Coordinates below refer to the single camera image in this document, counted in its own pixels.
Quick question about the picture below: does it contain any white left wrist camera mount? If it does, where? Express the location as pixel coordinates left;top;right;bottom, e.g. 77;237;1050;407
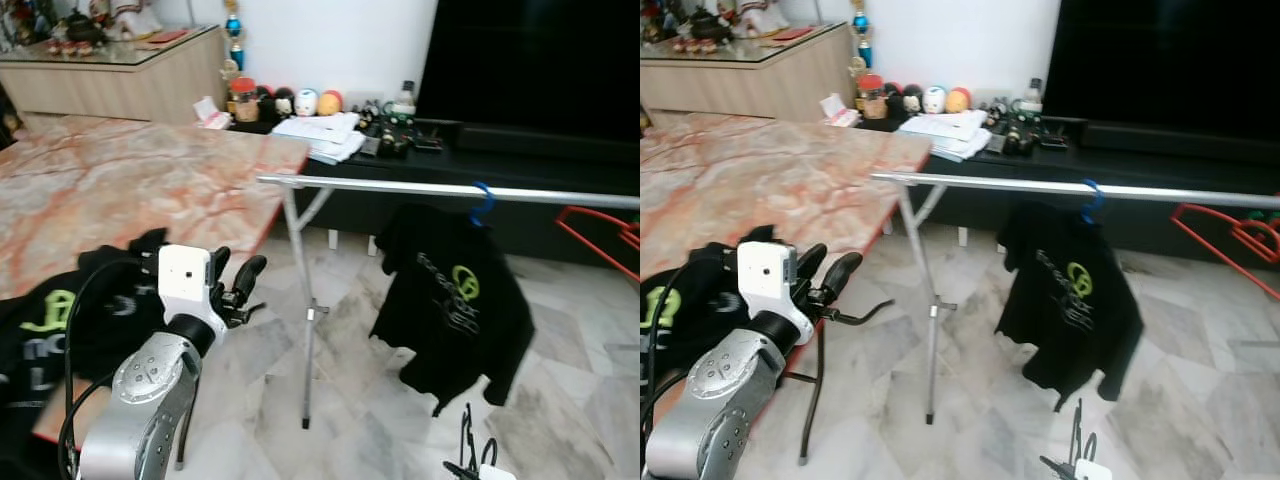
158;243;229;341
735;240;816;346

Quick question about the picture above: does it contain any stack of white papers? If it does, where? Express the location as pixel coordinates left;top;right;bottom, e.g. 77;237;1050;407
271;112;367;167
897;108;993;163

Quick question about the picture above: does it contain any marble pattern folding table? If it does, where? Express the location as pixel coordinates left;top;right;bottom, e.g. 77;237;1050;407
0;113;313;471
640;110;934;466

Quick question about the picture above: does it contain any red lidded jar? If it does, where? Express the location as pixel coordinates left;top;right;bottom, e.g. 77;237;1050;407
855;72;888;119
228;77;260;124

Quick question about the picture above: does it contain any silver metal clothes rack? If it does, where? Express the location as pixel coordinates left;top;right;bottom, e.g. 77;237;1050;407
870;170;1280;426
255;172;641;431

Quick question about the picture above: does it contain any black soundbar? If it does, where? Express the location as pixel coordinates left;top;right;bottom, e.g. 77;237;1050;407
455;122;641;166
1080;120;1280;161

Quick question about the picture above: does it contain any white tissue packet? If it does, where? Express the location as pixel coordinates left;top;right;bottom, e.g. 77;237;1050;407
192;96;233;130
818;92;859;128

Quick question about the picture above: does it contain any black flat screen television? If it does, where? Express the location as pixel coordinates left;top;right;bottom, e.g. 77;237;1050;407
415;0;641;141
1040;0;1280;131

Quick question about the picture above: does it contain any white porcelain figurine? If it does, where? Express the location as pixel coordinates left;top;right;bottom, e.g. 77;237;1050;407
100;0;161;41
735;0;791;36

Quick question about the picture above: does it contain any light wooden cabinet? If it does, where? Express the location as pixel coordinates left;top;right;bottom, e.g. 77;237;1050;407
0;25;227;124
640;22;857;116

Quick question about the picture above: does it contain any blue gold trophy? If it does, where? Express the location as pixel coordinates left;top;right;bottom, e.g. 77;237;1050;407
850;0;877;71
221;0;247;79

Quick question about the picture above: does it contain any dark small gadget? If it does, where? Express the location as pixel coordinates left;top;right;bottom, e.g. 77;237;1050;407
375;118;416;156
1000;115;1041;156

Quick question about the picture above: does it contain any red plastic clothes hanger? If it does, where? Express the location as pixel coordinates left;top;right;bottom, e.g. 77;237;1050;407
555;205;641;284
1170;202;1280;301

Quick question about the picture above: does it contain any black television console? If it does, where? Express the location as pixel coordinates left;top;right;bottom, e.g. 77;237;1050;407
225;118;641;269
850;115;1280;263

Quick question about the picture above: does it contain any blue plastic clothes hanger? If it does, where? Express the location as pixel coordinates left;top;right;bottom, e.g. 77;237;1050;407
470;181;497;229
1080;178;1107;226

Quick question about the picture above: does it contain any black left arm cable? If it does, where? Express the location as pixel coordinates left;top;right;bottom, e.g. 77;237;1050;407
640;255;741;441
56;255;163;476

